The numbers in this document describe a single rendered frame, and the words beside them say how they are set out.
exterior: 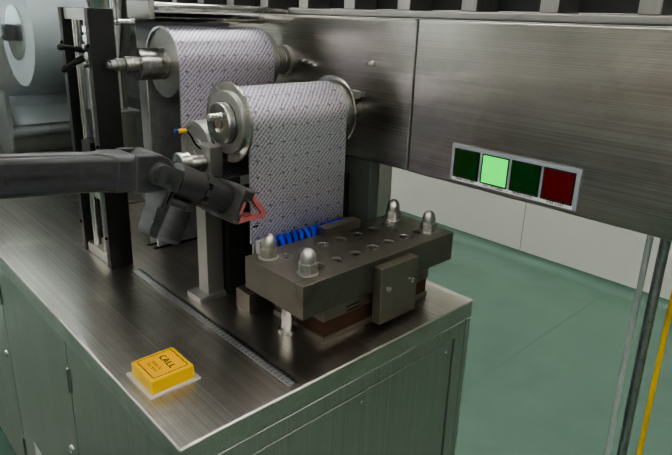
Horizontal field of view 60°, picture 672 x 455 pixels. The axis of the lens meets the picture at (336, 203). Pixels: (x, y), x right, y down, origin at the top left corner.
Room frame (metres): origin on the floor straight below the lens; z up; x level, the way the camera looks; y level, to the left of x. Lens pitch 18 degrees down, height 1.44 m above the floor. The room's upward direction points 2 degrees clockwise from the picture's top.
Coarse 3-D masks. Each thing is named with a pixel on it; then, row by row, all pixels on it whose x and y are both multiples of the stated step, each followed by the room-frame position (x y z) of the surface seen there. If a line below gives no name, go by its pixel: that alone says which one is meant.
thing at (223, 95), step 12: (216, 96) 1.06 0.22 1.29; (228, 96) 1.03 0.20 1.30; (240, 108) 1.01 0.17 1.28; (348, 108) 1.18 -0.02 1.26; (240, 120) 1.00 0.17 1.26; (348, 120) 1.18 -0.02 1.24; (240, 132) 1.00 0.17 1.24; (216, 144) 1.06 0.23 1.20; (228, 144) 1.03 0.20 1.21; (240, 144) 1.01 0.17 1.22
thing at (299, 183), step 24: (288, 144) 1.06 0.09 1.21; (312, 144) 1.10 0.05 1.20; (336, 144) 1.15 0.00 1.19; (264, 168) 1.02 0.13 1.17; (288, 168) 1.06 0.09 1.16; (312, 168) 1.10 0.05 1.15; (336, 168) 1.15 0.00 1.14; (264, 192) 1.02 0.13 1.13; (288, 192) 1.06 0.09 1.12; (312, 192) 1.10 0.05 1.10; (336, 192) 1.15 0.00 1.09; (288, 216) 1.06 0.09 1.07; (312, 216) 1.10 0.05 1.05; (336, 216) 1.15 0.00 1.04
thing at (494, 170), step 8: (488, 160) 1.02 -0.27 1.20; (496, 160) 1.00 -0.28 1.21; (504, 160) 0.99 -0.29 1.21; (488, 168) 1.01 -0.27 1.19; (496, 168) 1.00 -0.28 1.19; (504, 168) 0.99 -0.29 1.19; (488, 176) 1.01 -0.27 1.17; (496, 176) 1.00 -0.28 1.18; (504, 176) 0.99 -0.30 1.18; (496, 184) 1.00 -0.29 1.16; (504, 184) 0.99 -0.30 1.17
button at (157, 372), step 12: (168, 348) 0.81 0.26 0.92; (144, 360) 0.77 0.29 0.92; (156, 360) 0.77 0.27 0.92; (168, 360) 0.78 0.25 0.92; (180, 360) 0.78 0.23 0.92; (132, 372) 0.77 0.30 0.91; (144, 372) 0.74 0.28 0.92; (156, 372) 0.74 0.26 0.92; (168, 372) 0.74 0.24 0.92; (180, 372) 0.75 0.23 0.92; (192, 372) 0.76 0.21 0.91; (144, 384) 0.74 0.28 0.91; (156, 384) 0.72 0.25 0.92; (168, 384) 0.74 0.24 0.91
